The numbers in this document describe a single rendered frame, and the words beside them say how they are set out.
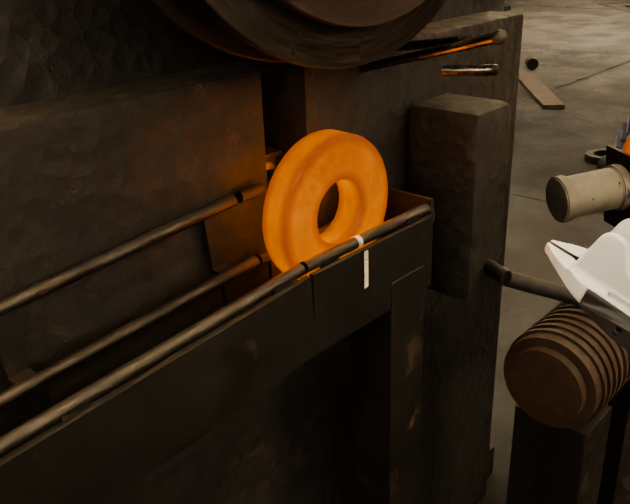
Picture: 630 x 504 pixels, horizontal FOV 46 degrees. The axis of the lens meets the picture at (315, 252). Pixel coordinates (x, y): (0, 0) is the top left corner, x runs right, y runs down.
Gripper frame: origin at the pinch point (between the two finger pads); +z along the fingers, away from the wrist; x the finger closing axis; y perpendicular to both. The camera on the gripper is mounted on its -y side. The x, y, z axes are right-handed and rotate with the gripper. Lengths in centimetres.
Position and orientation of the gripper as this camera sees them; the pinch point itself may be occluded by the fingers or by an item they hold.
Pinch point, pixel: (558, 260)
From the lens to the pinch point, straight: 60.7
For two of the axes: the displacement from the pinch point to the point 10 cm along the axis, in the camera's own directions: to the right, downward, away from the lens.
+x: -6.8, 3.2, -6.6
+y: 2.0, -7.9, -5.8
